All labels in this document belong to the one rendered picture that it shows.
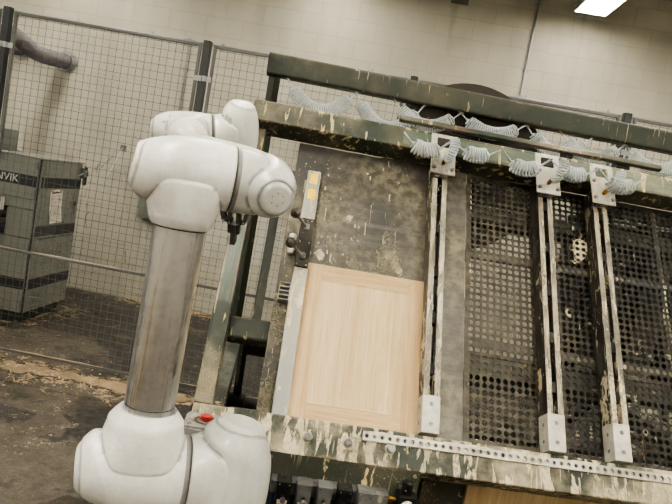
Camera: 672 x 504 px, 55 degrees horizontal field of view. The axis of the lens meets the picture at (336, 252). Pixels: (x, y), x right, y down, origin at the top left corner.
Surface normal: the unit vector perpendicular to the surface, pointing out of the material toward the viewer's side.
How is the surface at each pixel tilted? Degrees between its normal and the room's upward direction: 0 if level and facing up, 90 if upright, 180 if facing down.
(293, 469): 90
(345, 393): 57
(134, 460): 86
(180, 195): 95
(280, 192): 103
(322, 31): 90
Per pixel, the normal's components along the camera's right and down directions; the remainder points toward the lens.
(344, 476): 0.07, 0.11
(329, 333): 0.16, -0.44
